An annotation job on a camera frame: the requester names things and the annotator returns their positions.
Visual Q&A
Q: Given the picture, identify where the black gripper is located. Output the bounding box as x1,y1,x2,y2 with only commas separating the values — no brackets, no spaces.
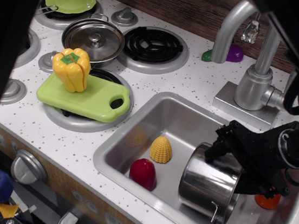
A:
204,120,299,198

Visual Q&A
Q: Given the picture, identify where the steel pot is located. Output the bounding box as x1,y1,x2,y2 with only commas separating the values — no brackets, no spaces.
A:
178,142,243,224

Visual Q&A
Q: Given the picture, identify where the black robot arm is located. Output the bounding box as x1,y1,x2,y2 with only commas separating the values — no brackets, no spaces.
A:
205,0,299,198

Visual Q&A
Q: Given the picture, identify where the stainless steel sink basin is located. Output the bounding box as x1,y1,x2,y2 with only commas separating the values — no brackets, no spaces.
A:
93,92,299,224

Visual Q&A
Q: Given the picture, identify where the orange toy carrot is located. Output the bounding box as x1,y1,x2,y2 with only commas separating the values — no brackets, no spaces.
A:
254,194,281,210

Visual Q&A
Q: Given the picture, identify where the yellow toy corn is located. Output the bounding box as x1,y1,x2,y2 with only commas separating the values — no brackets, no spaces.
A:
149,136,172,164

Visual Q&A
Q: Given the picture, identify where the silver toy faucet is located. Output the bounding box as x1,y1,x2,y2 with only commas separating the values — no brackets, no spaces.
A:
211,0,285,130

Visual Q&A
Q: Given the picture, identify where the red toy fruit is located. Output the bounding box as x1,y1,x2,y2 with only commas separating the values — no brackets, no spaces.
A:
128,158,157,191

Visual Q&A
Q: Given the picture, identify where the purple toy eggplant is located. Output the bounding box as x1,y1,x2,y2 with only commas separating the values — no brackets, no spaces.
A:
201,40,246,67

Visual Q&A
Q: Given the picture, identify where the clear crystal pendant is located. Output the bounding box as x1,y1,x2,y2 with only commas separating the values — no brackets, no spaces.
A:
241,12,261,44

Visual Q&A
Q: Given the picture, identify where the green plastic cutting board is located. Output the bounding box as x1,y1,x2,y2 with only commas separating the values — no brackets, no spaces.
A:
36,74,130,123

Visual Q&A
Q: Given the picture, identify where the black burner back right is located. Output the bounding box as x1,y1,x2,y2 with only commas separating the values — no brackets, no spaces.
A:
117,27,189,75

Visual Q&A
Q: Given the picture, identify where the burner under cutting board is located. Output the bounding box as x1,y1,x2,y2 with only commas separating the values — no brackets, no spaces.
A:
43,68,134,133

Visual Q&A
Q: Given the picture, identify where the steel pan with lid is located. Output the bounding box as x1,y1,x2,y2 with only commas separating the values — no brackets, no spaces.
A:
61,14,125,68

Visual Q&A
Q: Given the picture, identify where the silver stove knob back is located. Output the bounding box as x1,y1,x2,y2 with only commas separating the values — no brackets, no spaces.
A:
111,7,138,27

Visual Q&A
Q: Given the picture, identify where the silver stove knob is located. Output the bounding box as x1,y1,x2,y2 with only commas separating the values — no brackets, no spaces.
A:
0,78,27,105
111,7,138,27
38,51,57,74

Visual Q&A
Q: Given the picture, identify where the yellow toy bell pepper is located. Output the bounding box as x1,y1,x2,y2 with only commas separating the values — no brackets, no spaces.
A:
51,48,91,93

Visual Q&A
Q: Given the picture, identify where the silver oven front knob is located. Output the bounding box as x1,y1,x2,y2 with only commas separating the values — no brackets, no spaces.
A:
10,149,47,185

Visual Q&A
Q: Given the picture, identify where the silver stove knob middle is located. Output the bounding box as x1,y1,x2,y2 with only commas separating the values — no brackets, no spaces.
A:
38,51,57,74

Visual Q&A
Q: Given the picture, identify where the yellow cloth piece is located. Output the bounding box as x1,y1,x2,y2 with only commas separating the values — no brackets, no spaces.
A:
0,203,19,219

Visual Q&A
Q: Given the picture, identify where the silver stove knob front left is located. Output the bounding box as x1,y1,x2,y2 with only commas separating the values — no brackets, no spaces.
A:
0,78,27,105

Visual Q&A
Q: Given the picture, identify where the green plastic plate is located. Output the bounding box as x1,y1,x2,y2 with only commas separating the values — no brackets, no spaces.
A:
45,0,96,15

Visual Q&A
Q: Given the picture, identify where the burner under saucepan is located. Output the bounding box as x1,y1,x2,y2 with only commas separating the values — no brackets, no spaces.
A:
14,28,41,69

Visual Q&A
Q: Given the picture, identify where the steel saucepan with lid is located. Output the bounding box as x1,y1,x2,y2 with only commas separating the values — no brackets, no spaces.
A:
34,5,59,16

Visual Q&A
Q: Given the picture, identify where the burner under green plate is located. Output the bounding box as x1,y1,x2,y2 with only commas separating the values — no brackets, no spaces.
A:
34,0,103,30

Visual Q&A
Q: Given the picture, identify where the silver oven door handle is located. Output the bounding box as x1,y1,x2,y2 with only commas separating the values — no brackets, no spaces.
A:
56,210,80,224

